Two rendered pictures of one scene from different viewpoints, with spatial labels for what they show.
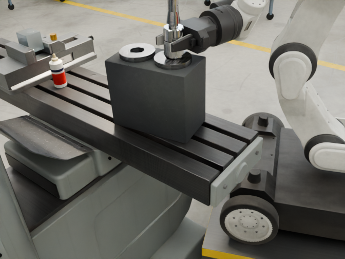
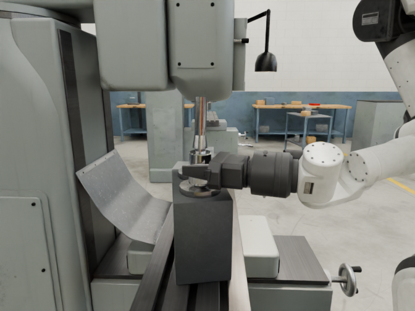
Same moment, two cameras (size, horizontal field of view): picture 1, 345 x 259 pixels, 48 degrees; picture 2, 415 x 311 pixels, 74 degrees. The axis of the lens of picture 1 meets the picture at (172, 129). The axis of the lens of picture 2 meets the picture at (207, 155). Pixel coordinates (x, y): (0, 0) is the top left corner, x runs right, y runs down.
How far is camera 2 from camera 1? 0.72 m
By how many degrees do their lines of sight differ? 51
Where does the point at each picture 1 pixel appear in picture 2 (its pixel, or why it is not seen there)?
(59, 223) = (115, 288)
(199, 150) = (172, 300)
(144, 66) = (177, 182)
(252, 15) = (312, 174)
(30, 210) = (112, 263)
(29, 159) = not seen: hidden behind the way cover
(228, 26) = (262, 174)
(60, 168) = (139, 246)
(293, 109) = not seen: outside the picture
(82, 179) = not seen: hidden behind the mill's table
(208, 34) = (228, 172)
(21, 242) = (66, 275)
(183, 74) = (177, 201)
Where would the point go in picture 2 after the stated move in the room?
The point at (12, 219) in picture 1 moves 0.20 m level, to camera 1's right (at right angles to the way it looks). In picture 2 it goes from (63, 252) to (81, 290)
